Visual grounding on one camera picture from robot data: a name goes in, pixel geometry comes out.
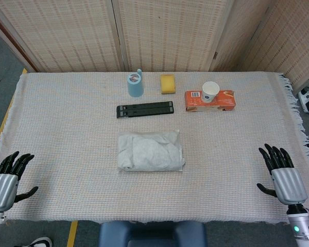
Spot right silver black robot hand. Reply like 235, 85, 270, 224
256, 143, 308, 206

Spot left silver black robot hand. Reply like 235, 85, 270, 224
0, 151, 39, 213

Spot white cloth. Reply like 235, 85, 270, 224
117, 129, 186, 173

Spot white clothes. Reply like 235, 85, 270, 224
118, 131, 182, 171

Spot black white shoe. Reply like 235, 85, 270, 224
25, 236, 53, 247

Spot pale woven tablecloth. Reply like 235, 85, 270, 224
0, 70, 309, 225

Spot white power strip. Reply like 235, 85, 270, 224
298, 86, 309, 114

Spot orange cardboard box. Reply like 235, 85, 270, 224
184, 90, 237, 113

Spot white floral paper cup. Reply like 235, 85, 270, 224
201, 81, 220, 104

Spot woven folding screen panel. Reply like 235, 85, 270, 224
256, 0, 309, 90
0, 0, 126, 73
210, 0, 273, 73
112, 0, 234, 73

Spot yellow sponge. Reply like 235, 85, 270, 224
160, 74, 177, 95

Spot black folded laptop stand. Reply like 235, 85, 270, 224
115, 100, 175, 119

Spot light blue plastic cup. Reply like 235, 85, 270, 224
127, 68, 144, 98

